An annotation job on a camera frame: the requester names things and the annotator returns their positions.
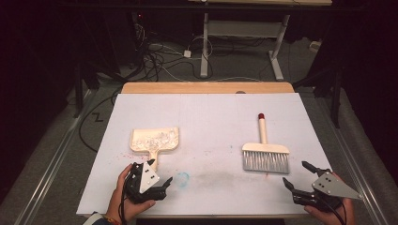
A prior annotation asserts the person's left hand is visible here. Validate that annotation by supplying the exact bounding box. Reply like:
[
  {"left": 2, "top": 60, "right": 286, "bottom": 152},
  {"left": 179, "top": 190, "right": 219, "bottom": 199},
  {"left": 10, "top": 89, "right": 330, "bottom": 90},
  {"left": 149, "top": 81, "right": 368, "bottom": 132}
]
[{"left": 105, "top": 163, "right": 157, "bottom": 225}]

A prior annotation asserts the white table sheet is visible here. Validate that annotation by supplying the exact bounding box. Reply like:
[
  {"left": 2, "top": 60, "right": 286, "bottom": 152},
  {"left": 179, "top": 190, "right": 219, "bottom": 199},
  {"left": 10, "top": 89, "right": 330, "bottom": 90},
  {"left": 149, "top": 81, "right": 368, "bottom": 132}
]
[{"left": 76, "top": 92, "right": 338, "bottom": 218}]

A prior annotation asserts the white metal desk frame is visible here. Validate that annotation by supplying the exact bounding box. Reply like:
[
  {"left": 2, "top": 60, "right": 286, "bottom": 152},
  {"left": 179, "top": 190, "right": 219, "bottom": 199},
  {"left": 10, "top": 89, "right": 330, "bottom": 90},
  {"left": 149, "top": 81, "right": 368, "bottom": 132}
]
[{"left": 187, "top": 0, "right": 333, "bottom": 82}]

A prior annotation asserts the pile of white paper scraps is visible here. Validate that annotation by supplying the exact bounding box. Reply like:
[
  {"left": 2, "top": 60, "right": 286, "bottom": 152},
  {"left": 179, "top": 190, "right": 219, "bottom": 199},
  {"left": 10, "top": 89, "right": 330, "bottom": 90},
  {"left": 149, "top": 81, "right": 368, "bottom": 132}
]
[{"left": 130, "top": 128, "right": 179, "bottom": 151}]

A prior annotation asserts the cream plastic dustpan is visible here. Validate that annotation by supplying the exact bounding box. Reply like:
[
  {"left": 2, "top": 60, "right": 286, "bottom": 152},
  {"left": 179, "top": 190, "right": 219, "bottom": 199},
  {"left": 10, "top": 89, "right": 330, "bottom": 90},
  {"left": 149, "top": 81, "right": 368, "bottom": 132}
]
[{"left": 129, "top": 126, "right": 180, "bottom": 173}]

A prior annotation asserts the person's right hand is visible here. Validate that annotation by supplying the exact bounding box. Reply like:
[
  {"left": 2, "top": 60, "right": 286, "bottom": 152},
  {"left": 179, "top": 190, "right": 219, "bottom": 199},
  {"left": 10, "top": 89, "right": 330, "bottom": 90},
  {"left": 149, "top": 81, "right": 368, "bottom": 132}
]
[{"left": 304, "top": 172, "right": 357, "bottom": 225}]

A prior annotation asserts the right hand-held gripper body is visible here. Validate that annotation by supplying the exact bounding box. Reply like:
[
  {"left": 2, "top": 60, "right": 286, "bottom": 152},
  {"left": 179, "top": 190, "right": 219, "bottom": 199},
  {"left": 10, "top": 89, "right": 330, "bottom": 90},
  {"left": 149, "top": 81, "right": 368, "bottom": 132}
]
[{"left": 291, "top": 171, "right": 363, "bottom": 214}]

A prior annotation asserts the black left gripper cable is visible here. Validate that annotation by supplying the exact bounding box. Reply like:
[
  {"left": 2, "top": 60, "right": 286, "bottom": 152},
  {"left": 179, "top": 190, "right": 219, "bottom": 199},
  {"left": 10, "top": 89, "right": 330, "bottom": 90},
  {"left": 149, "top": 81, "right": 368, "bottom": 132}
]
[{"left": 118, "top": 174, "right": 134, "bottom": 225}]

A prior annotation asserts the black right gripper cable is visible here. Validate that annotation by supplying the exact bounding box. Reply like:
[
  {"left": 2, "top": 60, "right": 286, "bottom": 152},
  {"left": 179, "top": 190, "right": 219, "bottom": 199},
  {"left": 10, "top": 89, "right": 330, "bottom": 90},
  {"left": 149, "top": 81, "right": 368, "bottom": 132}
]
[{"left": 318, "top": 195, "right": 349, "bottom": 225}]

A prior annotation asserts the tangle of floor cables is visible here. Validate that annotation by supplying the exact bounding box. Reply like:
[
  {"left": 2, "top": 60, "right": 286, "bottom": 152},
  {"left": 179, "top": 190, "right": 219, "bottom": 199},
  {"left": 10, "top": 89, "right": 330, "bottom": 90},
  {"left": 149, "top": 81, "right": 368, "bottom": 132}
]
[{"left": 132, "top": 22, "right": 217, "bottom": 83}]

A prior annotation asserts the black floor cable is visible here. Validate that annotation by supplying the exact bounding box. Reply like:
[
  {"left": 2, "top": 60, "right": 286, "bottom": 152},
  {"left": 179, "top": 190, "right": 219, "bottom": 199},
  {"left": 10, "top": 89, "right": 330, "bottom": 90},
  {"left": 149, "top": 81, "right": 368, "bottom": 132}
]
[{"left": 78, "top": 88, "right": 124, "bottom": 154}]

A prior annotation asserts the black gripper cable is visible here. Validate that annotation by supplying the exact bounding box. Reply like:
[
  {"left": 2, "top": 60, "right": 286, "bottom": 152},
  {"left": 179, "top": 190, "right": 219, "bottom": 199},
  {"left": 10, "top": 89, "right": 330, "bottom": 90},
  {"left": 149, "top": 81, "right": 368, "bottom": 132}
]
[
  {"left": 118, "top": 174, "right": 134, "bottom": 225},
  {"left": 318, "top": 195, "right": 349, "bottom": 225}
]

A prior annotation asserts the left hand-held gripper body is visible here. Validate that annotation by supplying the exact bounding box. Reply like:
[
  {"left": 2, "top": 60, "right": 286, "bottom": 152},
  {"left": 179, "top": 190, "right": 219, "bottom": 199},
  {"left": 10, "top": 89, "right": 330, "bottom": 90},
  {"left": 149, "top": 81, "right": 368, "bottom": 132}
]
[{"left": 125, "top": 160, "right": 167, "bottom": 204}]

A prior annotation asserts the small white floor box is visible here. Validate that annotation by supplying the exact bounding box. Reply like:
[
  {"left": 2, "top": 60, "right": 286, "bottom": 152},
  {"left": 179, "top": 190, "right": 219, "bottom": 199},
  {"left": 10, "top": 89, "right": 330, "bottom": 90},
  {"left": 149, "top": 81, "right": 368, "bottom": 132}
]
[{"left": 309, "top": 40, "right": 323, "bottom": 53}]

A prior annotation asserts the black stand leg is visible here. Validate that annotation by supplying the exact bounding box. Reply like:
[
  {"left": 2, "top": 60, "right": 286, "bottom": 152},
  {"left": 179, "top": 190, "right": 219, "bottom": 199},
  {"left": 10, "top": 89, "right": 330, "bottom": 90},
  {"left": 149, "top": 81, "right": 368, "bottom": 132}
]
[{"left": 72, "top": 60, "right": 84, "bottom": 119}]

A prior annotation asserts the white sleeve with coloured wristband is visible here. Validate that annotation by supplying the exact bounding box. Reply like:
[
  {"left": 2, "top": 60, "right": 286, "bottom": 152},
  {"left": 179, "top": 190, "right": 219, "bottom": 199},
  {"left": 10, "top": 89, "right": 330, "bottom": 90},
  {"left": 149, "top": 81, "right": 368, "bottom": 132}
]
[{"left": 82, "top": 211, "right": 124, "bottom": 225}]

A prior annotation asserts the cream brush with red-tipped handle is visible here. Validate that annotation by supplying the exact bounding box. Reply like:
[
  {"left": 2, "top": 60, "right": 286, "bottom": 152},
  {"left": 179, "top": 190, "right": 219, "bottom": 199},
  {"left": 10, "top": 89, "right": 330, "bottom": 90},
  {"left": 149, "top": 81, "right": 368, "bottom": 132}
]
[{"left": 241, "top": 112, "right": 291, "bottom": 175}]

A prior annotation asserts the metal floor rail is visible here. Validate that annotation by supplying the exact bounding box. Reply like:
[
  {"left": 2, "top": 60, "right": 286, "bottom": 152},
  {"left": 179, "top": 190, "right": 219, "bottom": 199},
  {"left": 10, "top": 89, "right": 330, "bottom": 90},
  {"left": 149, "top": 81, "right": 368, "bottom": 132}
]
[{"left": 17, "top": 88, "right": 97, "bottom": 225}]

